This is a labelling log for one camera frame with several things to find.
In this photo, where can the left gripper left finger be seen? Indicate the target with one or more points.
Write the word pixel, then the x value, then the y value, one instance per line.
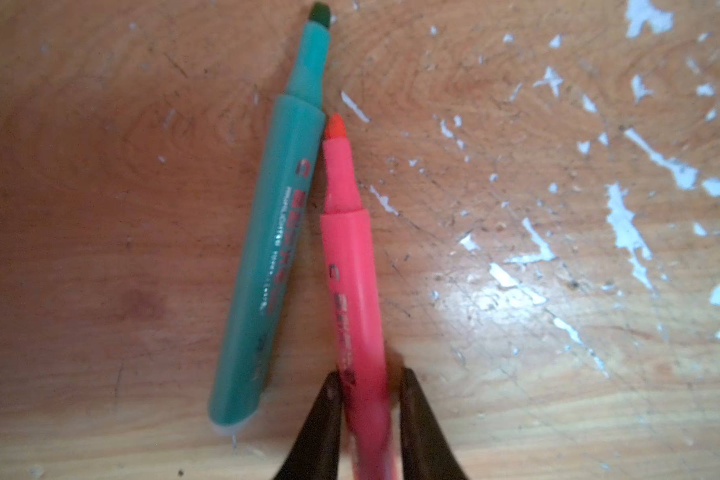
pixel 316 451

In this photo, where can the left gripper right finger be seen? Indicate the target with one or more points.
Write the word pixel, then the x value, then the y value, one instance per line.
pixel 425 451

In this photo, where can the pink marker pen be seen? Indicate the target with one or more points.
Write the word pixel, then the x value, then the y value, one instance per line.
pixel 349 258

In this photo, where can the green marker pen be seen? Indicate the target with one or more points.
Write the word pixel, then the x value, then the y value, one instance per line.
pixel 278 208

